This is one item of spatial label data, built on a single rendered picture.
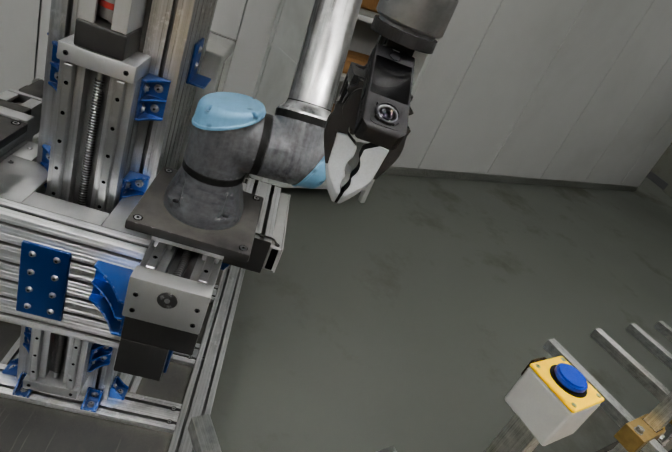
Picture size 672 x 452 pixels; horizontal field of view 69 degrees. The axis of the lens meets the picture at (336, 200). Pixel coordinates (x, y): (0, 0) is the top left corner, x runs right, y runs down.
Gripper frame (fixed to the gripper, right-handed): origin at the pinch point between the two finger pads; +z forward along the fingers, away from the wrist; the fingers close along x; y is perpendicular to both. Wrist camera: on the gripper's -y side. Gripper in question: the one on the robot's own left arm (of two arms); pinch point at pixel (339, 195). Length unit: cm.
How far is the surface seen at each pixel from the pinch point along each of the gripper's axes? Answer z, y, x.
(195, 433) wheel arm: 46.0, -1.8, 6.5
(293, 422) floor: 132, 70, -33
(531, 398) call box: 13.1, -10.7, -30.0
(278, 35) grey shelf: 36, 253, 19
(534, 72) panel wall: 15, 393, -205
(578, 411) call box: 10.0, -14.0, -33.0
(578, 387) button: 8.7, -11.5, -33.5
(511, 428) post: 19.9, -9.8, -31.5
